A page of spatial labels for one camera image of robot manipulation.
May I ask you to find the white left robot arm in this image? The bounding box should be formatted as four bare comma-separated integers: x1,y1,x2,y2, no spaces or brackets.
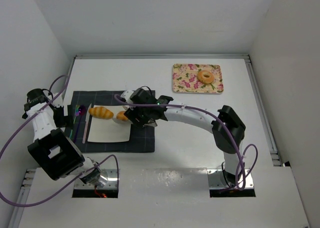
22,88,101,185

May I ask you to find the white square plate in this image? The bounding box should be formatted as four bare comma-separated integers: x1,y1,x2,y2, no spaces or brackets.
87,105,131,143

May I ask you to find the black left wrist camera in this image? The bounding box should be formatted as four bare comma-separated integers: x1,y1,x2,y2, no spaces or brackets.
24,88,49,111

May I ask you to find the iridescent purple spoon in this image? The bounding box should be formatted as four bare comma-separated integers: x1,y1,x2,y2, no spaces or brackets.
73,105,87,143

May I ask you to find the pink handled knife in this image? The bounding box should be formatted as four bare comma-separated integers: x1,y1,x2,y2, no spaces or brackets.
82,104,92,144

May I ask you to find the aluminium frame rail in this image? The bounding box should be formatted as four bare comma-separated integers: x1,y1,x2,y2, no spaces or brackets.
74,54,250,60

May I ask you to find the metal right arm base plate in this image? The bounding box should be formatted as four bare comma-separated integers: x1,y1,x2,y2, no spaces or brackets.
207,168,254,190

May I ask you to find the iridescent green fork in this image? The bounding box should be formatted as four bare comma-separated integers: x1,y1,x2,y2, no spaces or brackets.
69,105,80,143

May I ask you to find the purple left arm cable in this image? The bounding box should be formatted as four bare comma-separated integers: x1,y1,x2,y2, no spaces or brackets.
0,74,120,207

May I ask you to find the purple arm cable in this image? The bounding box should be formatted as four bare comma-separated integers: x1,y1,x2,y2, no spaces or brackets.
0,74,120,207
114,94,259,190

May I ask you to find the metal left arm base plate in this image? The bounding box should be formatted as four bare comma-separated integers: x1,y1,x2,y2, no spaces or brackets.
73,169,118,190

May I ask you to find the small round bun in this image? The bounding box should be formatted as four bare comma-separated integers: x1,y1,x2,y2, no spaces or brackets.
116,111,129,122

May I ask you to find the ring-shaped bagel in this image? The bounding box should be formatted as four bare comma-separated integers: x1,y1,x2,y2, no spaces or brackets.
197,70,215,85

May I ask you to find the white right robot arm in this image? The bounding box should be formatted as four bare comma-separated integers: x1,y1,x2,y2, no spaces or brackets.
120,88,246,186

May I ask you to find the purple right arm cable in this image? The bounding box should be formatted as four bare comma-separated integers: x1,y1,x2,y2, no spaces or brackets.
114,94,259,190

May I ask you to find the black base cable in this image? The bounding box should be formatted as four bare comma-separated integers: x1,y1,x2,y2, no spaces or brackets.
221,162,232,187

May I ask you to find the floral rectangular tray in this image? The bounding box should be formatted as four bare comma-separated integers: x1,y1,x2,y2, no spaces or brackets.
172,64,224,94

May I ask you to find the dark blue checked placemat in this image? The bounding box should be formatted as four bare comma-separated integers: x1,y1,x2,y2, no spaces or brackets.
64,90,155,153

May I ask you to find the long striped bread roll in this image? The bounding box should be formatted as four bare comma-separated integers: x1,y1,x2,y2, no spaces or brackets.
88,106,114,120

